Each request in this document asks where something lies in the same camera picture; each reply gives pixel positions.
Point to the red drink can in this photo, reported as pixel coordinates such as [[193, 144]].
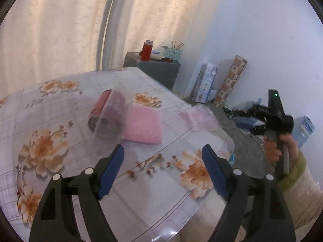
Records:
[[106, 105]]

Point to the cream patterned curtain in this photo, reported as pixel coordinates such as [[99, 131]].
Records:
[[156, 17], [50, 30]]

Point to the clear bag with pink sheets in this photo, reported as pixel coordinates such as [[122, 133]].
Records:
[[201, 118]]

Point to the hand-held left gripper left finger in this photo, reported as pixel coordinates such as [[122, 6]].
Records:
[[111, 171]]

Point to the clear plastic cup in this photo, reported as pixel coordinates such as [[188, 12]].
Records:
[[118, 131]]

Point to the blue plastic basket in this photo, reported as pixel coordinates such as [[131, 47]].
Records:
[[231, 159]]

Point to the white printed box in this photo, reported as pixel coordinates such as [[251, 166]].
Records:
[[305, 128]]

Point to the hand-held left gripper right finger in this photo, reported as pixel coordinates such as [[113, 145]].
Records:
[[214, 174]]

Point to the table with floral tablecloth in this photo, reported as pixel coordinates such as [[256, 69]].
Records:
[[156, 186]]

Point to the white tube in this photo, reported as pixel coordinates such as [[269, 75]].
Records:
[[157, 52]]

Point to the patterned paper roll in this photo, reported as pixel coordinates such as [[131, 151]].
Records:
[[232, 78]]

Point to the person's right forearm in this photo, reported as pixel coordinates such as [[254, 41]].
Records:
[[302, 194]]

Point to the person's right hand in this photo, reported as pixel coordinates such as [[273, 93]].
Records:
[[272, 150]]

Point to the green chopstick holder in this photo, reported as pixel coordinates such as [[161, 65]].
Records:
[[172, 54]]

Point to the grey cabinet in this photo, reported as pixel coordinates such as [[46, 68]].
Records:
[[156, 70]]

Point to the red thermos bottle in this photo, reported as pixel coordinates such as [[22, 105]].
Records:
[[145, 51]]

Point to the wooden chopsticks bunch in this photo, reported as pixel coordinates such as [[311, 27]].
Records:
[[173, 44]]

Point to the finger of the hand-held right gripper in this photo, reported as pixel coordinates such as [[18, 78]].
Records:
[[258, 129], [247, 112]]

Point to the wooden rolling pin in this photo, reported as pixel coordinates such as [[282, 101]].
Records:
[[156, 57]]

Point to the toilet paper pack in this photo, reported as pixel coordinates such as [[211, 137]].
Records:
[[205, 80]]

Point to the green glass bottle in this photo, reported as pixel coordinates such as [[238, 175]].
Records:
[[231, 116], [227, 109]]

